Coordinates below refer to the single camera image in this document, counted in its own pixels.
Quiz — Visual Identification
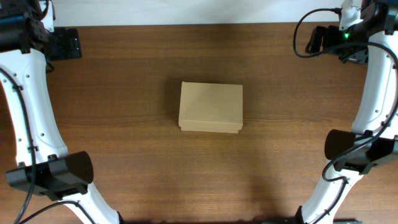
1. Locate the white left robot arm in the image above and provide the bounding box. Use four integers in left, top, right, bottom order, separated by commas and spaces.
1, 0, 123, 223

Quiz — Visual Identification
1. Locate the brown cardboard box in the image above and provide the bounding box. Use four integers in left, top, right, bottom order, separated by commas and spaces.
178, 82, 243, 134

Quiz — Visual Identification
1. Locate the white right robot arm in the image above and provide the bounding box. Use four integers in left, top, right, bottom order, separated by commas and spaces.
294, 0, 397, 223

